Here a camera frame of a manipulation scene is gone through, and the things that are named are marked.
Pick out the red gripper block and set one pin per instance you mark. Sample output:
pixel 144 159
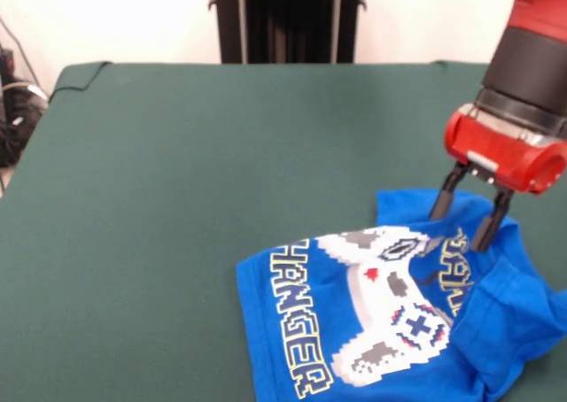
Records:
pixel 496 154

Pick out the blue printed t-shirt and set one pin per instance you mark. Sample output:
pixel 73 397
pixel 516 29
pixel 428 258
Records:
pixel 310 331

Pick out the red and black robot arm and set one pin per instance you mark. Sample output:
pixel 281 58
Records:
pixel 527 56

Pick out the dark green table cloth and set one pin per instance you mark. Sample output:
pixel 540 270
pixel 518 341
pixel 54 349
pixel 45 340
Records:
pixel 177 198

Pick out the small black box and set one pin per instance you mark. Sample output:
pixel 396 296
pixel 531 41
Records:
pixel 6 65

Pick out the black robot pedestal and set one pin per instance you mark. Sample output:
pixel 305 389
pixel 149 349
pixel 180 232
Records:
pixel 288 21

